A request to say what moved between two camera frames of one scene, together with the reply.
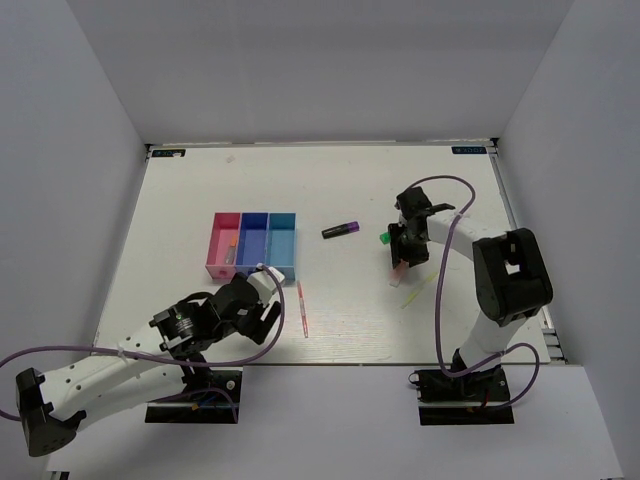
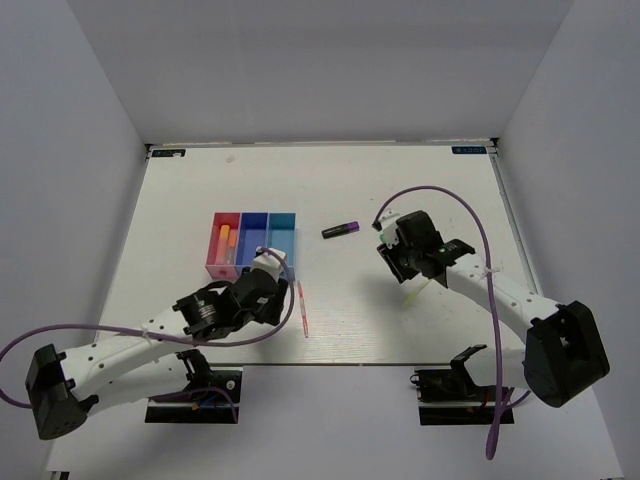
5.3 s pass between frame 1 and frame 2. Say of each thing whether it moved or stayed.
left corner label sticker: stayed
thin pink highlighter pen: stayed
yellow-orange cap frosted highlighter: moved
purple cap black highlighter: stayed
